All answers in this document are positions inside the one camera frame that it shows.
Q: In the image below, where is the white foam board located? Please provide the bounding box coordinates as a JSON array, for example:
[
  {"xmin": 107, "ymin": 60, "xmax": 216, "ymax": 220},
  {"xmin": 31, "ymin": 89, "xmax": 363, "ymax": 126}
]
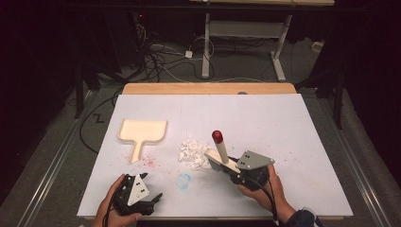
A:
[{"xmin": 77, "ymin": 93, "xmax": 354, "ymax": 218}]

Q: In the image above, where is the white-legged desk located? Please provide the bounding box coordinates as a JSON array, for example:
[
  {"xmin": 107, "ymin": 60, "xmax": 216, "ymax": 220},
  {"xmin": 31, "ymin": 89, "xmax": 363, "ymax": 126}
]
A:
[{"xmin": 188, "ymin": 0, "xmax": 335, "ymax": 82}]

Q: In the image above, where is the metal floor rail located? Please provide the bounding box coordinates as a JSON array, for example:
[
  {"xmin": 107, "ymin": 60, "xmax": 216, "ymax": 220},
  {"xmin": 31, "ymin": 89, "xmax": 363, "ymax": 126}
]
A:
[
  {"xmin": 13, "ymin": 91, "xmax": 96, "ymax": 227},
  {"xmin": 315, "ymin": 94, "xmax": 393, "ymax": 227}
]

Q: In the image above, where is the person's left hand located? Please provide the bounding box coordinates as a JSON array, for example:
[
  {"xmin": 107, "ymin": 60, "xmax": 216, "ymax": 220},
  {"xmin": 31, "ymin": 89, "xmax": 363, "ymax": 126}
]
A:
[{"xmin": 93, "ymin": 173, "xmax": 143, "ymax": 227}]

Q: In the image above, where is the person's right hand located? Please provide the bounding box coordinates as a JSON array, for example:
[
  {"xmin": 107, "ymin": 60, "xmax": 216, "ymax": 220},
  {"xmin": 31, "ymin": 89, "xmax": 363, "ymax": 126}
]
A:
[{"xmin": 238, "ymin": 164, "xmax": 289, "ymax": 218}]

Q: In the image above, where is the black metal stand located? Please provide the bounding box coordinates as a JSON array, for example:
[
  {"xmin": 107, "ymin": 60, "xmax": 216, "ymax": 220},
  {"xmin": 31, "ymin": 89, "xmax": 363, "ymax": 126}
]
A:
[
  {"xmin": 296, "ymin": 62, "xmax": 344, "ymax": 131},
  {"xmin": 74, "ymin": 62, "xmax": 96, "ymax": 120}
]

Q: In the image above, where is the pile of white paper scraps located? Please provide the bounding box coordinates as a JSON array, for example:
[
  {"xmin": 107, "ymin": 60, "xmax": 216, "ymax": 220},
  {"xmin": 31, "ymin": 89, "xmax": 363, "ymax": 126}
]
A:
[{"xmin": 179, "ymin": 138, "xmax": 212, "ymax": 171}]

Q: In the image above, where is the cream brush with red tip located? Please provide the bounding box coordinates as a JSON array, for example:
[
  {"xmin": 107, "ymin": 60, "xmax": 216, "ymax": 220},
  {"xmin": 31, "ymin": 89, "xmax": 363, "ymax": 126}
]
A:
[{"xmin": 204, "ymin": 130, "xmax": 242, "ymax": 175}]

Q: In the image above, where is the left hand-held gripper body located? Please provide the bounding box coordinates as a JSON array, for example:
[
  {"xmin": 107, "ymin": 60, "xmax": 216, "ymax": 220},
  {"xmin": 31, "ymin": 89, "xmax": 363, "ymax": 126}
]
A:
[{"xmin": 113, "ymin": 173, "xmax": 159, "ymax": 217}]

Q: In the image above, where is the hand-held gripper cable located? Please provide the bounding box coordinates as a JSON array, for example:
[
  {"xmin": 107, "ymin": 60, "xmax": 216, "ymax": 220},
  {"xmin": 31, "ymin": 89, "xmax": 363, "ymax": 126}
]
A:
[
  {"xmin": 244, "ymin": 176, "xmax": 280, "ymax": 226},
  {"xmin": 103, "ymin": 185, "xmax": 122, "ymax": 227}
]

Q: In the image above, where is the cream plastic dustpan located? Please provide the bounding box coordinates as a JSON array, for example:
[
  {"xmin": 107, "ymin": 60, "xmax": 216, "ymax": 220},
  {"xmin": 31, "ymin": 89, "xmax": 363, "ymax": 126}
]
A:
[{"xmin": 117, "ymin": 118, "xmax": 168, "ymax": 164}]

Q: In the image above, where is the right hand-held gripper cable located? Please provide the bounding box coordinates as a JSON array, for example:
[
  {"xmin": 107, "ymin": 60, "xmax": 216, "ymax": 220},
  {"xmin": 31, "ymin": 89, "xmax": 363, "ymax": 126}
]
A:
[{"xmin": 244, "ymin": 176, "xmax": 280, "ymax": 226}]

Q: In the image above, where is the left hand-held gripper cable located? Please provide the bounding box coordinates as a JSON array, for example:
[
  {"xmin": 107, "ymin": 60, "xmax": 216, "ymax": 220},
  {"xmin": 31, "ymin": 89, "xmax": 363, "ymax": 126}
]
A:
[{"xmin": 103, "ymin": 185, "xmax": 122, "ymax": 227}]

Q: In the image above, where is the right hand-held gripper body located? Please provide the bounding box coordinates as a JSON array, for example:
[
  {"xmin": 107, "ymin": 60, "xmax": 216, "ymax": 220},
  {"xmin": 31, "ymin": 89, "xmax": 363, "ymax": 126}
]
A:
[{"xmin": 230, "ymin": 150, "xmax": 276, "ymax": 192}]

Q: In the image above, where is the tangle of floor cables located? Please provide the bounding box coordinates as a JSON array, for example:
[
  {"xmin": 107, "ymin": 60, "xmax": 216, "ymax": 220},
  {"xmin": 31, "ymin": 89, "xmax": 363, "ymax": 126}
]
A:
[{"xmin": 131, "ymin": 18, "xmax": 218, "ymax": 83}]

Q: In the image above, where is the black floor cable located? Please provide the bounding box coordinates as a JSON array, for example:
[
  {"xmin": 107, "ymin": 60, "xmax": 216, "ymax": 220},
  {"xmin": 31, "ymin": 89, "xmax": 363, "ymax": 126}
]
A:
[{"xmin": 78, "ymin": 94, "xmax": 124, "ymax": 155}]

